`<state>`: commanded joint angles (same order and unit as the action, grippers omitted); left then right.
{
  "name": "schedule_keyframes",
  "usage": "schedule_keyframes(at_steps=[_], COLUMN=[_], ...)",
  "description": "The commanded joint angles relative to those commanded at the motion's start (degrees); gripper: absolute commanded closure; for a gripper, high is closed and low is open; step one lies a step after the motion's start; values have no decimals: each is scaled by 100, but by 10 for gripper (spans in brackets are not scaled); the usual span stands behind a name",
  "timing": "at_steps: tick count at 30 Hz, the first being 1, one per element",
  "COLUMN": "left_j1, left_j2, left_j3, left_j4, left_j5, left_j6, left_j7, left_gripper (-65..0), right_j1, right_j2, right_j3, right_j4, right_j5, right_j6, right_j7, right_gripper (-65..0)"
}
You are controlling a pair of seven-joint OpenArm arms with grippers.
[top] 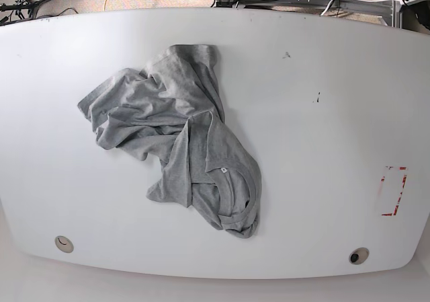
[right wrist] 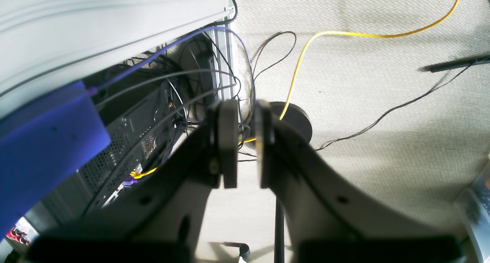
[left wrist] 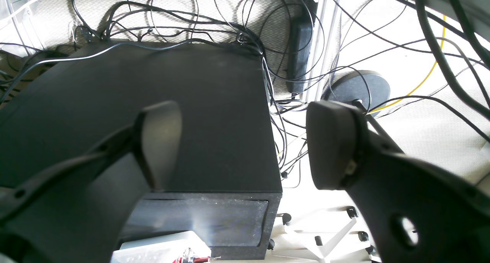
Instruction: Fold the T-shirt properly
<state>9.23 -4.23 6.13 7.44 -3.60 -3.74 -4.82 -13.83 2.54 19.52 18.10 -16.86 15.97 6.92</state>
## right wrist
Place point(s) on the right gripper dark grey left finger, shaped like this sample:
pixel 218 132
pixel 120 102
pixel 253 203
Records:
pixel 158 221

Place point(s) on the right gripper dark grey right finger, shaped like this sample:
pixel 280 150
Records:
pixel 330 220

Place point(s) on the black round stand base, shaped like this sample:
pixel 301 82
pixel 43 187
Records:
pixel 295 117

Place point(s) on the black computer case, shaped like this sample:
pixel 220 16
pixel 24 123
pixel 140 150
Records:
pixel 144 113

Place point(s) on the blue box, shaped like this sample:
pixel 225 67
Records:
pixel 42 144

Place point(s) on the black tripod leg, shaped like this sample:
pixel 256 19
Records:
pixel 455 64

